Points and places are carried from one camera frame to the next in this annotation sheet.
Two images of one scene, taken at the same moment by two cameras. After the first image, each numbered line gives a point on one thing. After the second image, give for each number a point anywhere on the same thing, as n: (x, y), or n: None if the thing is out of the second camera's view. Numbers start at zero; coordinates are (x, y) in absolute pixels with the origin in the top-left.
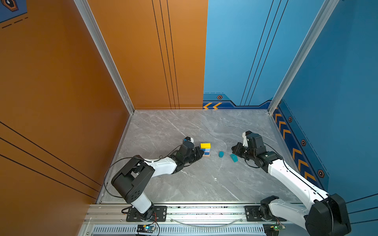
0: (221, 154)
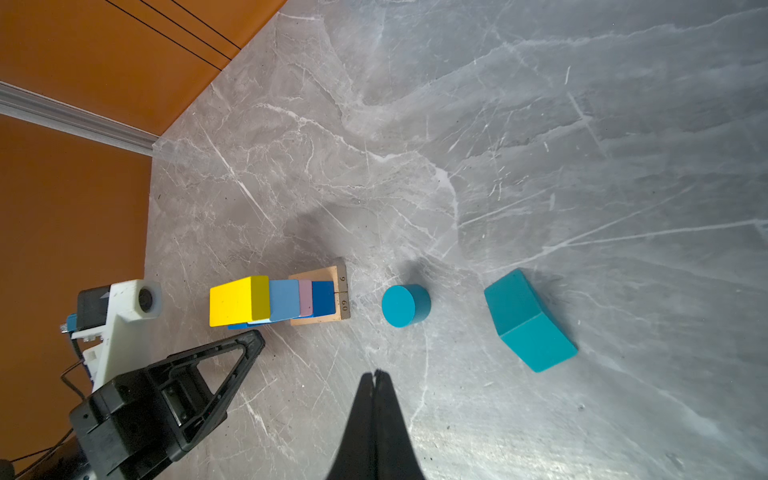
0: (406, 304)
